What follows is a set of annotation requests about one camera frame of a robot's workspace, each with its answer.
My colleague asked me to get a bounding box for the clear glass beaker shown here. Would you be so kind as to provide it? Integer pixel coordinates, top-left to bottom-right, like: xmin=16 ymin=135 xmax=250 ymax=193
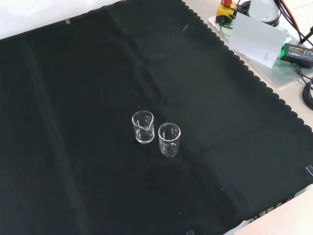
xmin=157 ymin=122 xmax=182 ymax=158
xmin=131 ymin=110 xmax=155 ymax=144

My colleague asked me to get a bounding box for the black bench cloth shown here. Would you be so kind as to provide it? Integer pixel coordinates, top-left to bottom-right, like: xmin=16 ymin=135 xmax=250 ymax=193
xmin=0 ymin=0 xmax=313 ymax=235

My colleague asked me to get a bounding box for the yellow stop button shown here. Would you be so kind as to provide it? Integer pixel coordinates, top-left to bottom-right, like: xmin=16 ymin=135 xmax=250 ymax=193
xmin=218 ymin=0 xmax=237 ymax=25

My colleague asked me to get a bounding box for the pale white board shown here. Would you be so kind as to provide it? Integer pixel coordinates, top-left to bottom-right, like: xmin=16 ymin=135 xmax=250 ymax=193
xmin=230 ymin=12 xmax=289 ymax=69

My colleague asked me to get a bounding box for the black power adapter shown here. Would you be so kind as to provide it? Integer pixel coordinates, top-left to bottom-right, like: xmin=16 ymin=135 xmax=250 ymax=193
xmin=279 ymin=43 xmax=313 ymax=69

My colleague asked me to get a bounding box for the black cable bundle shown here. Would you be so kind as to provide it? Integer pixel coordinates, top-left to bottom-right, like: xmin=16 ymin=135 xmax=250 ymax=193
xmin=302 ymin=78 xmax=313 ymax=111

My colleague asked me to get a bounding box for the orange cable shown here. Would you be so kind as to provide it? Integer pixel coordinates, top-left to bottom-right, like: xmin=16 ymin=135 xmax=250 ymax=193
xmin=275 ymin=0 xmax=305 ymax=44

